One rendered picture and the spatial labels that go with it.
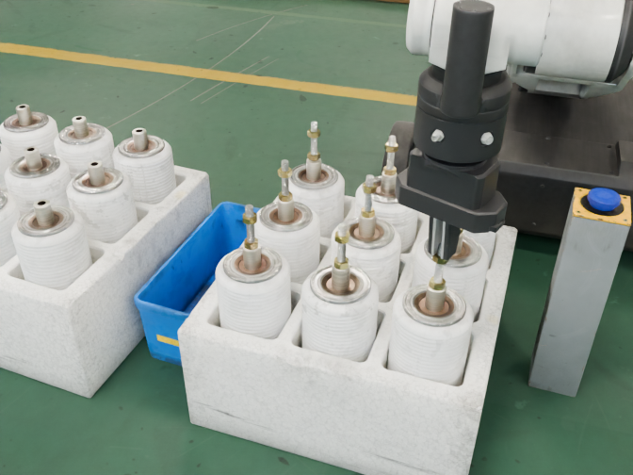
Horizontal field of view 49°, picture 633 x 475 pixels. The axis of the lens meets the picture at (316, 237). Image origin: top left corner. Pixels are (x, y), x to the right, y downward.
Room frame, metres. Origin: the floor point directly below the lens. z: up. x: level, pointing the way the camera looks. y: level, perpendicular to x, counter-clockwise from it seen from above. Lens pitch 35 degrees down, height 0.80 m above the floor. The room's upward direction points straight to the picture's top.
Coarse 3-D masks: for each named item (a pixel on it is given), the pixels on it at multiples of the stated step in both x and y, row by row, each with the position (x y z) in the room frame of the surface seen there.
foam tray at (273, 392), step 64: (320, 256) 0.86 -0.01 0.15; (192, 320) 0.68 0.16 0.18; (384, 320) 0.69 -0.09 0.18; (192, 384) 0.66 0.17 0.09; (256, 384) 0.63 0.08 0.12; (320, 384) 0.60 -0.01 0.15; (384, 384) 0.58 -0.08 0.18; (320, 448) 0.60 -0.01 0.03; (384, 448) 0.57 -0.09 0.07; (448, 448) 0.55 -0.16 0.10
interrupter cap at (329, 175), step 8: (296, 168) 0.95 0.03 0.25; (304, 168) 0.95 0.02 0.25; (328, 168) 0.96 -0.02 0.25; (296, 176) 0.93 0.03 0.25; (304, 176) 0.93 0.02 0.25; (328, 176) 0.93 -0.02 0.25; (336, 176) 0.93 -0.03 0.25; (296, 184) 0.91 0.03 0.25; (304, 184) 0.91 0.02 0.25; (312, 184) 0.91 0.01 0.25; (320, 184) 0.91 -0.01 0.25; (328, 184) 0.91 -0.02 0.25
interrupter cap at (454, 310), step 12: (420, 288) 0.66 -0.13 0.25; (408, 300) 0.64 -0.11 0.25; (420, 300) 0.64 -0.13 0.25; (456, 300) 0.64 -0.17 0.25; (408, 312) 0.62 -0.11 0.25; (420, 312) 0.62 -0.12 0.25; (432, 312) 0.62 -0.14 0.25; (444, 312) 0.62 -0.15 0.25; (456, 312) 0.62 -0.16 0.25; (432, 324) 0.60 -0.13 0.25; (444, 324) 0.60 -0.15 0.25
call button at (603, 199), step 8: (592, 192) 0.77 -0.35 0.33; (600, 192) 0.77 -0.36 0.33; (608, 192) 0.77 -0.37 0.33; (616, 192) 0.77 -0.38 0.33; (592, 200) 0.75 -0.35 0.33; (600, 200) 0.75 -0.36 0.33; (608, 200) 0.75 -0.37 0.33; (616, 200) 0.75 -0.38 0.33; (600, 208) 0.75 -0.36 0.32; (608, 208) 0.75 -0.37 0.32
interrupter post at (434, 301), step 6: (444, 288) 0.63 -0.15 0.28; (426, 294) 0.64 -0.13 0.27; (432, 294) 0.62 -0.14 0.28; (438, 294) 0.62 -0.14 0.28; (444, 294) 0.63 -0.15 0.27; (426, 300) 0.63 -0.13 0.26; (432, 300) 0.62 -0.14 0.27; (438, 300) 0.62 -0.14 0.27; (444, 300) 0.63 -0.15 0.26; (426, 306) 0.63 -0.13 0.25; (432, 306) 0.62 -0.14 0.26; (438, 306) 0.62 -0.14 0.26
